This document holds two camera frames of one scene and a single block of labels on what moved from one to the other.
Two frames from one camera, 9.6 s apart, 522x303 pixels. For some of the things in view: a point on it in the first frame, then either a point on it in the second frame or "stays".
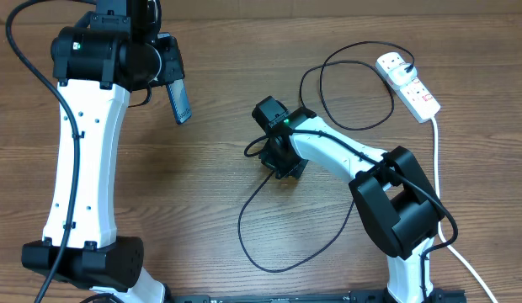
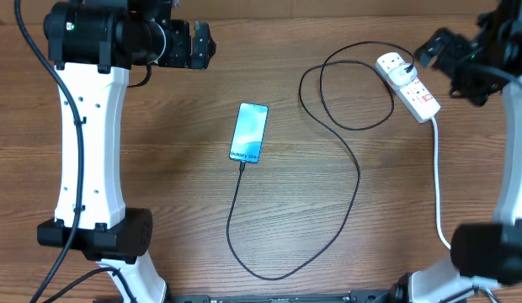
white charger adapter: x=400 y=77 stays
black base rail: x=433 y=296 stays
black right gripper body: x=286 y=163 to x=475 y=86
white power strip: x=412 y=94 stays
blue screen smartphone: x=179 y=99 to x=248 y=133
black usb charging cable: x=249 y=199 to x=234 y=254
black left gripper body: x=172 y=67 to x=177 y=45
